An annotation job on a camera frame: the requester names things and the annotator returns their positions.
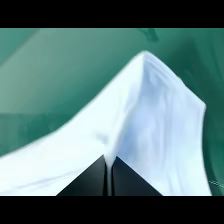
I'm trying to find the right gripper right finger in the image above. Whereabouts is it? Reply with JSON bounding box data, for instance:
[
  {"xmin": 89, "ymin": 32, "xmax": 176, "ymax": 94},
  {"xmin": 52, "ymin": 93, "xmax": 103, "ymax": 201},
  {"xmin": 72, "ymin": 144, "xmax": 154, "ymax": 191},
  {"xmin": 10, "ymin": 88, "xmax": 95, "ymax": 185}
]
[{"xmin": 111, "ymin": 155, "xmax": 163, "ymax": 197}]

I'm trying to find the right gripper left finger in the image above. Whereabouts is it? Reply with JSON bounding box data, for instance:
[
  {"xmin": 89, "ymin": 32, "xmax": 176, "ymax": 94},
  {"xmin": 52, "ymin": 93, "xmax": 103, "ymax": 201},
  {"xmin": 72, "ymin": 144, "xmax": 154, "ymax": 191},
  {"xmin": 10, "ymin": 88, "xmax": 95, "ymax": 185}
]
[{"xmin": 55, "ymin": 154, "xmax": 108, "ymax": 197}]

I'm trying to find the white shirt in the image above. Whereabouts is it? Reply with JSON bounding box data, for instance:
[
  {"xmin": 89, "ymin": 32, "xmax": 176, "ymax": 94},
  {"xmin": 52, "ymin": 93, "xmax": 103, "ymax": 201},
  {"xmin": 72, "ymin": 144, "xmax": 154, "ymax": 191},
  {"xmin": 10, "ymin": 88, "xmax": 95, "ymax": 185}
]
[{"xmin": 0, "ymin": 49, "xmax": 213, "ymax": 197}]

